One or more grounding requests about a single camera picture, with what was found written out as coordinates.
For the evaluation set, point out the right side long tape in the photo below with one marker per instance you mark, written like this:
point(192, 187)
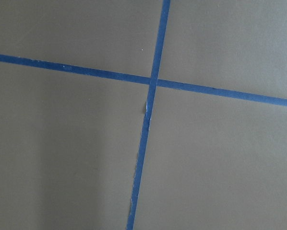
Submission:
point(148, 112)

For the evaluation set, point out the right side cross tape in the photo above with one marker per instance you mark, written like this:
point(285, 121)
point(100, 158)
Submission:
point(142, 80)

